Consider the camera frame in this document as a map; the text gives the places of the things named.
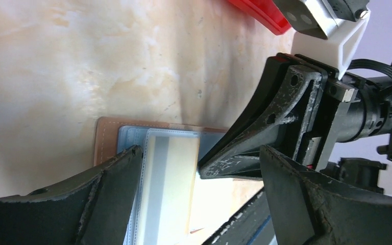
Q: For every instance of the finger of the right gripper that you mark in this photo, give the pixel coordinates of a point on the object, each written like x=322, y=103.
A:
x=272, y=76
x=282, y=126

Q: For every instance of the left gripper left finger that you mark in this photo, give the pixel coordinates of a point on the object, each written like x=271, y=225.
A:
x=92, y=207

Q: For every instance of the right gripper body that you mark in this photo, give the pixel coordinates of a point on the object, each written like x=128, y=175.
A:
x=331, y=106

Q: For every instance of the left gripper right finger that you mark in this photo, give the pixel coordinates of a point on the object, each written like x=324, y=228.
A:
x=308, y=207

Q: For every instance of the red plastic bin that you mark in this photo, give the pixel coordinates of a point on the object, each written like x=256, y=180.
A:
x=266, y=13

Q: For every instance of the pink leather card holder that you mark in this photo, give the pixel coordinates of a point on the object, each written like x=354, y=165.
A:
x=211, y=203

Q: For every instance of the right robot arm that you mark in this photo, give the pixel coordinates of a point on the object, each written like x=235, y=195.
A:
x=370, y=112

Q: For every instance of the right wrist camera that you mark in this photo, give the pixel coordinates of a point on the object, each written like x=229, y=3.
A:
x=328, y=32

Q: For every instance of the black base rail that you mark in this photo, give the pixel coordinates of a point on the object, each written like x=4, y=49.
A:
x=251, y=224

